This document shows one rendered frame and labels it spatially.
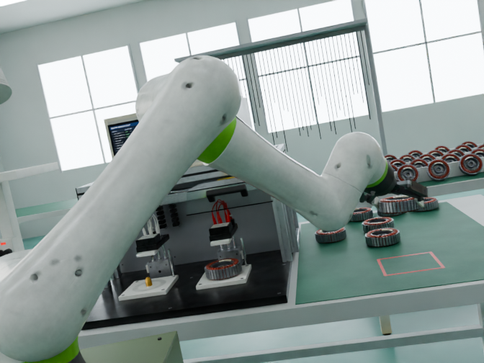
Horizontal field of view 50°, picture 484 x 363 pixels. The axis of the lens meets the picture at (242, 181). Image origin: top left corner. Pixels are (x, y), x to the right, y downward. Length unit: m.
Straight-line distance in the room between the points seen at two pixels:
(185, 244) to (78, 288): 1.17
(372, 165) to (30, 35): 8.23
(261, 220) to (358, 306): 0.59
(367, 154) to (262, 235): 0.76
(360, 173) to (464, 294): 0.42
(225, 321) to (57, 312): 0.72
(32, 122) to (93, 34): 1.72
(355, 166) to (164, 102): 0.50
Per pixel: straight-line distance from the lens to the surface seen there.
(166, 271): 1.78
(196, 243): 1.86
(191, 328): 1.40
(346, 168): 1.14
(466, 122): 8.23
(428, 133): 8.11
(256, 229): 1.82
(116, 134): 1.76
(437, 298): 1.37
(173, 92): 0.80
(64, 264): 0.73
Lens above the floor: 1.23
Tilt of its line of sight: 6 degrees down
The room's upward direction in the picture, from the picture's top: 11 degrees counter-clockwise
